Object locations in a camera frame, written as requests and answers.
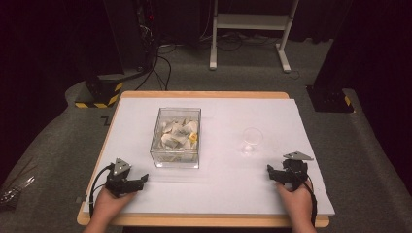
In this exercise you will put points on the white metal stand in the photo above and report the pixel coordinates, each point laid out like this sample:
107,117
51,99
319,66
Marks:
252,22

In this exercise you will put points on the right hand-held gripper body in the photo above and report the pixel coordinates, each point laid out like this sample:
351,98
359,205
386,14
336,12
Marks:
295,171

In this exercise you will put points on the clear plastic wrap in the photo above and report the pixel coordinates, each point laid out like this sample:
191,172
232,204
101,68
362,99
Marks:
14,192

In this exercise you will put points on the wooden table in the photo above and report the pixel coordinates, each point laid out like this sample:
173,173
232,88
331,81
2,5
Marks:
200,94

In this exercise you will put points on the person's left hand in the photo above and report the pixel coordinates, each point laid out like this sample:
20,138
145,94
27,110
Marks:
108,207

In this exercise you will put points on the person's right hand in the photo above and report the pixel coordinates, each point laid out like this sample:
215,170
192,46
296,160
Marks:
296,204

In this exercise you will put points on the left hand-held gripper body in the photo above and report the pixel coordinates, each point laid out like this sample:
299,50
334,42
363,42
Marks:
118,181

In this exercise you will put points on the white table mat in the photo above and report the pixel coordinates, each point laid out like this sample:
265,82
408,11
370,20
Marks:
226,187

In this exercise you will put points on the yellow tag tea bag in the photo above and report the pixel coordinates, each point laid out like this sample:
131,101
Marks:
192,137

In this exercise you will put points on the clear plastic box case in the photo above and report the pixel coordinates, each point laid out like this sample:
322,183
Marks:
155,155

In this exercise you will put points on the black yellow striped stand base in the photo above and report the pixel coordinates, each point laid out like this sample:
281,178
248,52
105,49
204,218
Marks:
103,92

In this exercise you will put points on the grey tape piece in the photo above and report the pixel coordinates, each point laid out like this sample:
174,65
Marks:
81,199

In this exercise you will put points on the clear plastic cup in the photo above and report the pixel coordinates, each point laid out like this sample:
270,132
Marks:
252,137

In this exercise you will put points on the clear plastic drawer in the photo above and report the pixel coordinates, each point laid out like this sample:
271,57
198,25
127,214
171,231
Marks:
176,160

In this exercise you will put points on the black computer tower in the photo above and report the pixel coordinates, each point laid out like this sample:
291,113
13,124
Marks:
129,32

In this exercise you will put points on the pile of tea bags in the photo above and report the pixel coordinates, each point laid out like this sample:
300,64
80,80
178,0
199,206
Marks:
173,137

